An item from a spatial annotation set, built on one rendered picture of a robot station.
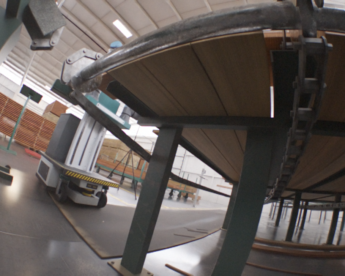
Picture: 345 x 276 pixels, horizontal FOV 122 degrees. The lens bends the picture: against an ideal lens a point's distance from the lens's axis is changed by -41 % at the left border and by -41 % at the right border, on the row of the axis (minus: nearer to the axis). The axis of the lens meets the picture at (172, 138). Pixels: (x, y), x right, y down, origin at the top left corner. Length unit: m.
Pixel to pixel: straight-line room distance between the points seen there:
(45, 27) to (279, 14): 0.59
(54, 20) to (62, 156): 1.47
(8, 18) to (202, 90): 0.68
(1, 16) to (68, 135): 1.47
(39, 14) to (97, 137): 1.51
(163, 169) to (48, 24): 0.71
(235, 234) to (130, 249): 0.47
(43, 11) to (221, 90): 0.63
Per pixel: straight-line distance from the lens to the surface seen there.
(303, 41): 0.23
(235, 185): 2.60
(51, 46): 0.63
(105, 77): 0.81
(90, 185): 1.54
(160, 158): 0.73
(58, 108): 11.32
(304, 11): 0.24
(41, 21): 0.61
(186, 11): 7.65
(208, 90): 0.51
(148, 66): 0.49
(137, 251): 0.78
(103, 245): 1.03
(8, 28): 0.62
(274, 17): 0.28
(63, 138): 1.83
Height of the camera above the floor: 0.48
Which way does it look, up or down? 16 degrees up
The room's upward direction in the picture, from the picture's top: 16 degrees clockwise
